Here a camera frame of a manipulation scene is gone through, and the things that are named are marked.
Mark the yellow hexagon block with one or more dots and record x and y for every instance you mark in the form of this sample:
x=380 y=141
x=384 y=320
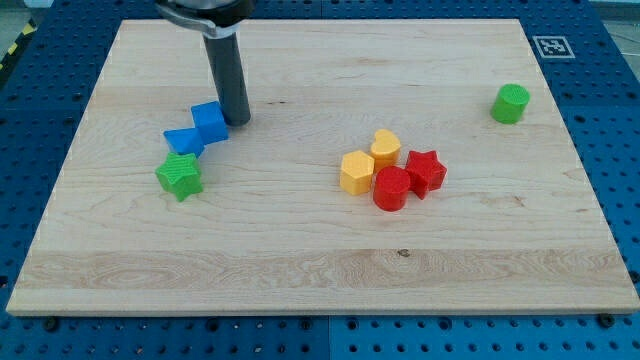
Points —
x=356 y=172

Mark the wooden board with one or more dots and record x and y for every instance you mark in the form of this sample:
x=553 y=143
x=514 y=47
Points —
x=514 y=229

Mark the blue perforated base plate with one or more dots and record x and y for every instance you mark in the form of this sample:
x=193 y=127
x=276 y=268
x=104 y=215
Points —
x=47 y=91

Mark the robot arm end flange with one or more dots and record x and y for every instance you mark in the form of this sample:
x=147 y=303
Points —
x=215 y=19

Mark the blue cube block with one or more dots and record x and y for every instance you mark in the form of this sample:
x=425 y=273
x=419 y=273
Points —
x=208 y=118

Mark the blue triangular prism block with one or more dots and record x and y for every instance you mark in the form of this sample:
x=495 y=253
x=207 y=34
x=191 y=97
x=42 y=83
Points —
x=184 y=141

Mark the yellow heart block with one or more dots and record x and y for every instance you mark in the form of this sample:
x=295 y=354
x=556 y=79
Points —
x=385 y=149

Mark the white fiducial marker tag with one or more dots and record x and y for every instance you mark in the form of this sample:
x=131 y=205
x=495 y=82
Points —
x=553 y=47

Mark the green star block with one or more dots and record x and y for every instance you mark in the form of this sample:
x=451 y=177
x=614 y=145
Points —
x=180 y=175

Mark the red star block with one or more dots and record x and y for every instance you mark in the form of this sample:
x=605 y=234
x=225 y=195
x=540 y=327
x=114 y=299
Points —
x=426 y=171

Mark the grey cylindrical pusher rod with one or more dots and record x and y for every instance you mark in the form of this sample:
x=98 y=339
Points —
x=227 y=71

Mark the green cylinder block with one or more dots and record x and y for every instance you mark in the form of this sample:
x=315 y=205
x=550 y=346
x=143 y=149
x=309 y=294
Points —
x=510 y=103

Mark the red cylinder block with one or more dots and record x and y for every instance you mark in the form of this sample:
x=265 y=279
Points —
x=391 y=188

